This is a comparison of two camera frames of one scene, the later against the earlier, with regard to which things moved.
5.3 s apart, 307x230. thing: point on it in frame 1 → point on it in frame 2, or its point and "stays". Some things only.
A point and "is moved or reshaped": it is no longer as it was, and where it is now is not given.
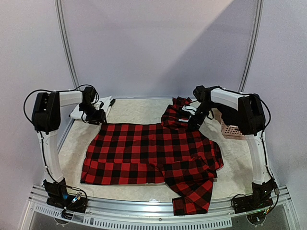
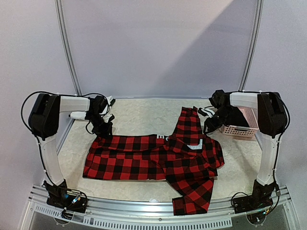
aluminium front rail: (134, 213) stays
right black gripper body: (194, 120) → (213, 122)
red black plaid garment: (173, 154) is moved or reshaped
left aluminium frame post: (67, 44) stays
